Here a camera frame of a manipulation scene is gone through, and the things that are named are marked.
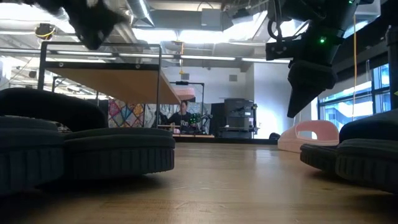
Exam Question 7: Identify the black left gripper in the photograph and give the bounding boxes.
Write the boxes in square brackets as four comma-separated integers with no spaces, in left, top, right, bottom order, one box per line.
[23,0,126,50]

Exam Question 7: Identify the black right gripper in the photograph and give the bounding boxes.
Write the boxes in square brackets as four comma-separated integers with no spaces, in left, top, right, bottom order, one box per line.
[286,27,346,119]

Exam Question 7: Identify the long ceiling light strip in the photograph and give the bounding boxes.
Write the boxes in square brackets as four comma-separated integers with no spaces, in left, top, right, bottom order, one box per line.
[57,51,113,57]
[119,52,175,59]
[241,57,292,64]
[180,55,236,62]

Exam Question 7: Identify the large black framed window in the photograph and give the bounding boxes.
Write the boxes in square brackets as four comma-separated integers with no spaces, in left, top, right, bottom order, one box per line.
[317,63,398,131]

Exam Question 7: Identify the yellow black ceiling reel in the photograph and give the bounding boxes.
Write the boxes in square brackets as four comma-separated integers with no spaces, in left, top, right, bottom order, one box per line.
[34,22,57,40]

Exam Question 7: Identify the black printer cabinet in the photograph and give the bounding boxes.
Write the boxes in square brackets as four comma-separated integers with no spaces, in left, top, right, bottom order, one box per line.
[210,98,259,139]

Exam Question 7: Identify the colourful patchwork quilt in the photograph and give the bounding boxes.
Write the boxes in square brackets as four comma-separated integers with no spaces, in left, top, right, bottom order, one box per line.
[108,98,146,128]

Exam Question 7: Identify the gray hanging sheet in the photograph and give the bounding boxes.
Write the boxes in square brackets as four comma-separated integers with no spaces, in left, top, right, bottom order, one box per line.
[144,101,212,126]

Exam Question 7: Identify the wooden background table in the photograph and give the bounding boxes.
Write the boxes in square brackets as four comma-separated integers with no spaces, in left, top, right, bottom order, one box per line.
[172,133,216,139]

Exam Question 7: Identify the person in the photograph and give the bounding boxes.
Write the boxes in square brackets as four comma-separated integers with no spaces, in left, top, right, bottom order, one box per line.
[167,100,196,131]

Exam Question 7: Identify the silver round ventilation duct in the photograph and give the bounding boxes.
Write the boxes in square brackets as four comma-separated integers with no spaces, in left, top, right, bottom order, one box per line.
[126,0,155,28]

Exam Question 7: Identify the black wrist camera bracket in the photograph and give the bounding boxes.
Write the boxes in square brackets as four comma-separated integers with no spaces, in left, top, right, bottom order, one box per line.
[265,39,301,61]

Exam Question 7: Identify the black table edge frame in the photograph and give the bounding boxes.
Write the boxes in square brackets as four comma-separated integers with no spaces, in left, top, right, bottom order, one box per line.
[172,136,280,145]

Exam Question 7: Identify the black rig post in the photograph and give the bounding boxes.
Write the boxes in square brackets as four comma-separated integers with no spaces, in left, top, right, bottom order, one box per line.
[386,24,398,110]

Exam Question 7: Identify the black metal stand frame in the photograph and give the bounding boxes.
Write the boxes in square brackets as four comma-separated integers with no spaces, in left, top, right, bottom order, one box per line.
[169,80,206,135]

